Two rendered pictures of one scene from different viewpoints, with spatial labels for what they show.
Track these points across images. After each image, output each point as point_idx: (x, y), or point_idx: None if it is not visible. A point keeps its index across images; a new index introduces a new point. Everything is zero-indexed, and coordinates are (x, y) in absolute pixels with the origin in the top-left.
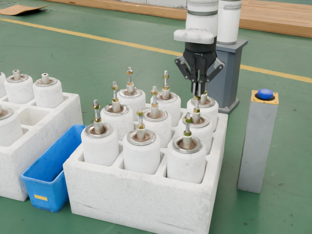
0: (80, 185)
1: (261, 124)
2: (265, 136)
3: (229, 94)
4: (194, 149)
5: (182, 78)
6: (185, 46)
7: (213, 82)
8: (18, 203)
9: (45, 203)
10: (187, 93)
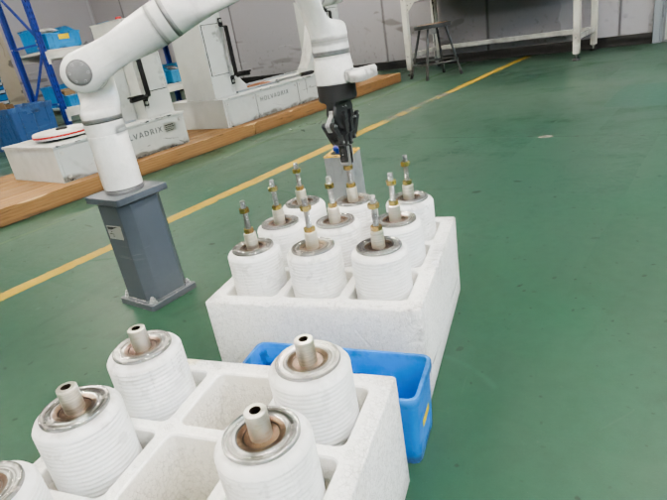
0: (429, 327)
1: (359, 178)
2: (363, 190)
3: (178, 258)
4: (420, 192)
5: (22, 337)
6: (341, 97)
7: (156, 255)
8: (413, 489)
9: (428, 420)
10: (94, 326)
